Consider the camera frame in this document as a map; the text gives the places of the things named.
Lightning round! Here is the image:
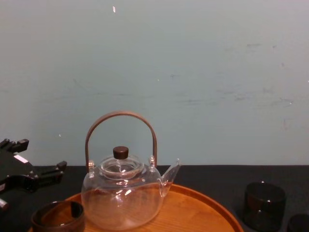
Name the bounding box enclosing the black table cloth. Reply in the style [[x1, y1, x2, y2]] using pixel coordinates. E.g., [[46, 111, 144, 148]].
[[0, 164, 309, 232]]

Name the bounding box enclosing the round wooden tray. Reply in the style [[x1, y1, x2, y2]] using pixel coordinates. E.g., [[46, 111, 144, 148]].
[[28, 182, 243, 232]]

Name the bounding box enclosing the clear glass teapot brown handle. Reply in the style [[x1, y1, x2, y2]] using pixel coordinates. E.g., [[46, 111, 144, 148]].
[[81, 110, 182, 231]]

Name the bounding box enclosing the dark smoked glass cup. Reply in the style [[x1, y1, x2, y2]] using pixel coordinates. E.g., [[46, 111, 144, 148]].
[[30, 200, 86, 232], [243, 181, 287, 232], [286, 213, 309, 232]]

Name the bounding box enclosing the glass teapot lid dark knob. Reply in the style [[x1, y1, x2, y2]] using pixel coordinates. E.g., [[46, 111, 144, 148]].
[[99, 145, 145, 181]]

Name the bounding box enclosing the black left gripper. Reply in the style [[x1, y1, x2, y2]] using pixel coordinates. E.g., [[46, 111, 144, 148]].
[[0, 138, 68, 194]]

